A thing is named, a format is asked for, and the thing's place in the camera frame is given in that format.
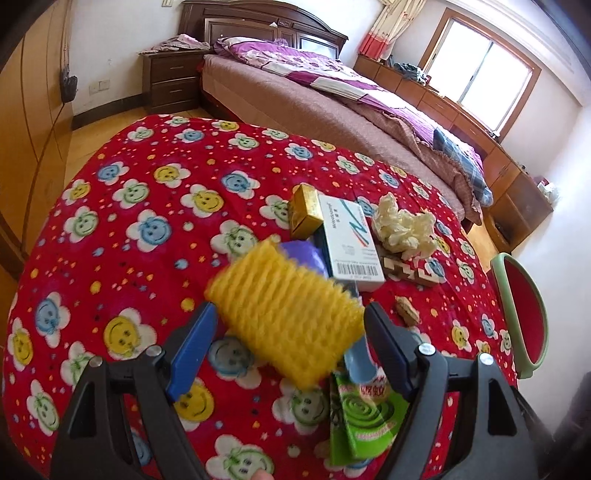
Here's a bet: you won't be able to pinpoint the dark wooden nightstand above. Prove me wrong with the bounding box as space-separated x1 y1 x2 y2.
140 48 208 114

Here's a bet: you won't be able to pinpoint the red smiley flower blanket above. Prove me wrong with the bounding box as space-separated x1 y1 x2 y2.
0 114 522 480

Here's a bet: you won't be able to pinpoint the pink folded clothes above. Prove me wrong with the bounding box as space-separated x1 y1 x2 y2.
141 34 211 55

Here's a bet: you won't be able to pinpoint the wooden framed window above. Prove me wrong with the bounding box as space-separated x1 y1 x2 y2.
418 7 543 144

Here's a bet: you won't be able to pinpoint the purple floral quilt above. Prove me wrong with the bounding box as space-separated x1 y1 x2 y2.
215 37 490 204

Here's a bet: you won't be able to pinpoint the floral red curtain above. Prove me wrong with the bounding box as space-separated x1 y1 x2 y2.
358 0 426 63

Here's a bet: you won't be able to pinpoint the purple floral pillow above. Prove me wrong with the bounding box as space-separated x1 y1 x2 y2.
215 37 278 62

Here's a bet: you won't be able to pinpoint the blue clothes pile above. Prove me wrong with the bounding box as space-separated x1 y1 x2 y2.
392 61 432 84

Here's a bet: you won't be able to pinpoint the dark wooden headboard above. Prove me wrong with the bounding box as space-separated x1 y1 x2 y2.
181 0 349 58

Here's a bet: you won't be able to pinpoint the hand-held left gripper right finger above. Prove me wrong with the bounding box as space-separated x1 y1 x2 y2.
364 302 550 480

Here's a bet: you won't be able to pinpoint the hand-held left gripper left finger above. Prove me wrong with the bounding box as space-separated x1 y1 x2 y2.
51 302 218 480

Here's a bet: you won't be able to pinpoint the green and red bin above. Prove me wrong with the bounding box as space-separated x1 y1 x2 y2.
489 252 550 379

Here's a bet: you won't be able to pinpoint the green mosquito coil box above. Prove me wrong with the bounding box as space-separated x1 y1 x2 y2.
329 369 411 467

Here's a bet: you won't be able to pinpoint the white plastic bag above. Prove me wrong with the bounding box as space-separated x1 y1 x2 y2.
536 178 561 204

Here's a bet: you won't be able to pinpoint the wooden wardrobe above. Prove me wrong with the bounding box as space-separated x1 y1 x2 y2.
0 0 77 287

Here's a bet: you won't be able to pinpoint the wooden puzzle block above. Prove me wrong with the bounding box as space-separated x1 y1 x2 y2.
412 263 439 288
379 249 419 280

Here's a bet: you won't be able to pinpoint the purple wrapper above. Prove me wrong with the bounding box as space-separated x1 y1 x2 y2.
277 241 324 273

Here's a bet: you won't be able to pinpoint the small gold box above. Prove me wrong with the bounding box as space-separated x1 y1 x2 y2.
288 184 326 240

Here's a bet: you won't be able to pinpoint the low wooden cabinet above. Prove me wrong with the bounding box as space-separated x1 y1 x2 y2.
353 54 555 252

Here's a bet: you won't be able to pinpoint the blue plaid cloth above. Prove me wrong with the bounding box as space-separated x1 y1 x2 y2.
433 127 494 206

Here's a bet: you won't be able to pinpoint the bed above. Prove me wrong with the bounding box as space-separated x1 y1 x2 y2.
201 37 495 227

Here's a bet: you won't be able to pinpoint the small wooden piece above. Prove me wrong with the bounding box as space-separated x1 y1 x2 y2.
396 296 421 326

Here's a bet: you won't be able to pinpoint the white cardboard box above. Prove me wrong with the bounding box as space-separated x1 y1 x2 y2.
318 194 386 291

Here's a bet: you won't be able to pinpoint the yellow foam fruit net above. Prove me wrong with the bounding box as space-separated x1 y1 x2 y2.
204 240 366 388

